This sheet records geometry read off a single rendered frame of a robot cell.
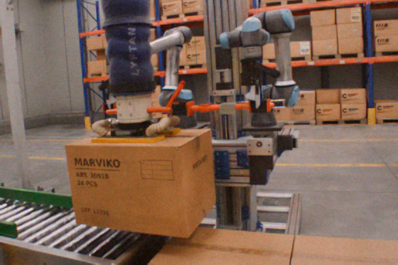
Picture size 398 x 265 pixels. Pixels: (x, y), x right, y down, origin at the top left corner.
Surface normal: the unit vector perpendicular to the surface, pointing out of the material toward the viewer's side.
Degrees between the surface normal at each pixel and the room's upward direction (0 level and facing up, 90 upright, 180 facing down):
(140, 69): 75
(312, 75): 90
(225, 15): 90
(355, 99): 91
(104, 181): 90
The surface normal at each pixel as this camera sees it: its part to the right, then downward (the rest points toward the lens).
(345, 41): -0.33, 0.05
